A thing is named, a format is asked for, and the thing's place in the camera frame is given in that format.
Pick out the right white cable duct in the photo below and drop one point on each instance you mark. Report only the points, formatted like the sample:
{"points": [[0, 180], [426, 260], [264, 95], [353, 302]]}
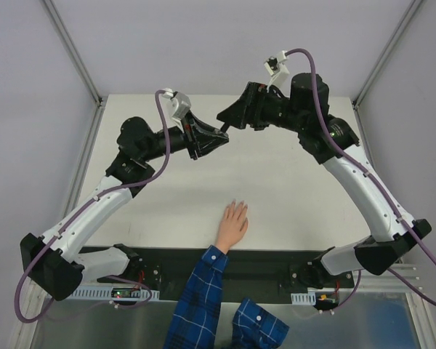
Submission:
{"points": [[307, 298]]}

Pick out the white cable duct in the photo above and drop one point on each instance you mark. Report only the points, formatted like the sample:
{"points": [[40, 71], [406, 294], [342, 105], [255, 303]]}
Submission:
{"points": [[307, 298], [109, 292]]}

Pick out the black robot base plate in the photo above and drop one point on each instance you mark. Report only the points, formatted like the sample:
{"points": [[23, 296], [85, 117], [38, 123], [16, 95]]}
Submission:
{"points": [[269, 277]]}

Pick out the left white cable duct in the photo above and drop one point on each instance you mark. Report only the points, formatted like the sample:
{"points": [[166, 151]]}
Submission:
{"points": [[109, 292]]}

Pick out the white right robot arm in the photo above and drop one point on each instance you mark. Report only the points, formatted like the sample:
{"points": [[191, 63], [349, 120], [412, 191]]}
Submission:
{"points": [[333, 144]]}

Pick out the aluminium frame post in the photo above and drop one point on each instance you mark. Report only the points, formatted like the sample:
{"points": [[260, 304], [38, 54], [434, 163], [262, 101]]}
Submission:
{"points": [[72, 52], [397, 35]]}

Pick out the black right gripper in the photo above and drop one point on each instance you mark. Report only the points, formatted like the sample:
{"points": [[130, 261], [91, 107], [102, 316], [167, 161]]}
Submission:
{"points": [[254, 106]]}

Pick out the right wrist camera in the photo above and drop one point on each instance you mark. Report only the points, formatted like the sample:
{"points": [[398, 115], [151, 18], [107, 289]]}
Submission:
{"points": [[276, 67]]}

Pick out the left aluminium frame post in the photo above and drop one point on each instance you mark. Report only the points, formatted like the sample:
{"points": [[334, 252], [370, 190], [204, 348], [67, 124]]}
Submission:
{"points": [[72, 52]]}

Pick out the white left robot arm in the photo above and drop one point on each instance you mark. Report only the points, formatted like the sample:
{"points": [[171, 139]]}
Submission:
{"points": [[54, 260]]}

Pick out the person's left hand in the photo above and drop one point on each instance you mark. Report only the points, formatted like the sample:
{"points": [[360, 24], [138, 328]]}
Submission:
{"points": [[232, 227]]}

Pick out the blue plaid shirt part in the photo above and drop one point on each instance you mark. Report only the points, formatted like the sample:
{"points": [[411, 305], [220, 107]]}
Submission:
{"points": [[254, 327]]}

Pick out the blue plaid sleeve forearm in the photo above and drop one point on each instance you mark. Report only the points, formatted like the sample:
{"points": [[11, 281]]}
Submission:
{"points": [[195, 319]]}

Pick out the right aluminium frame post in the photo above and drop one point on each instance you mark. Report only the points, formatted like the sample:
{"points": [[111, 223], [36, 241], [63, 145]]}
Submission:
{"points": [[397, 35]]}

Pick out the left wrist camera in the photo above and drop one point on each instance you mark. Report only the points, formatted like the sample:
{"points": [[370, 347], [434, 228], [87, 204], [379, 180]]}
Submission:
{"points": [[177, 105]]}

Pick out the aluminium front rail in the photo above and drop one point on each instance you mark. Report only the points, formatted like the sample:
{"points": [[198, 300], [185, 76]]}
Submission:
{"points": [[389, 282]]}

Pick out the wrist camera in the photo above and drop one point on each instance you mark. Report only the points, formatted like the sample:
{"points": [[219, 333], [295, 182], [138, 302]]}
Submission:
{"points": [[276, 67], [177, 105]]}

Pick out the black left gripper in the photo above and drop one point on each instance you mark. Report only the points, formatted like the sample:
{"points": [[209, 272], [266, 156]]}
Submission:
{"points": [[192, 137]]}

